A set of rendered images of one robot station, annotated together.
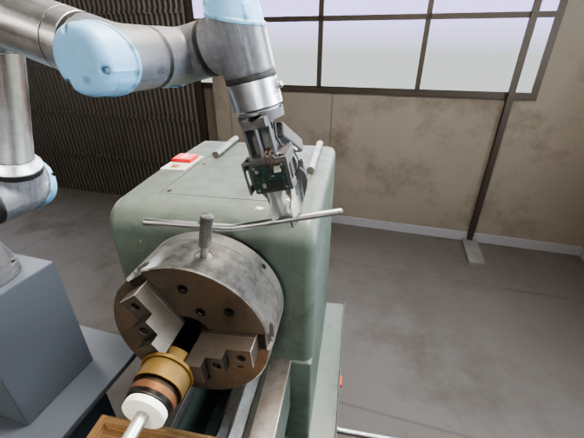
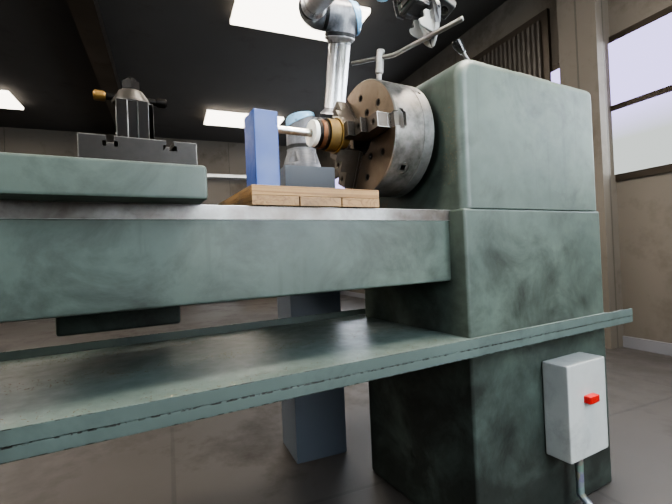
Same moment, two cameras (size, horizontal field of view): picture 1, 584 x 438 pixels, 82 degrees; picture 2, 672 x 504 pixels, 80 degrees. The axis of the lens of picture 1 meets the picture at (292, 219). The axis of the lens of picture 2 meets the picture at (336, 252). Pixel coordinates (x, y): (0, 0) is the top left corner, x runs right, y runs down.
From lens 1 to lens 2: 1.07 m
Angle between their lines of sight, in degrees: 56
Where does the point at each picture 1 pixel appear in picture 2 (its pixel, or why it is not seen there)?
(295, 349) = (452, 195)
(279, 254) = (438, 92)
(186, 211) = not seen: hidden behind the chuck
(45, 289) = (324, 181)
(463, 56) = not seen: outside the picture
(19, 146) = (337, 97)
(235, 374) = (380, 166)
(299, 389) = (457, 250)
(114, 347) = not seen: hidden behind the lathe
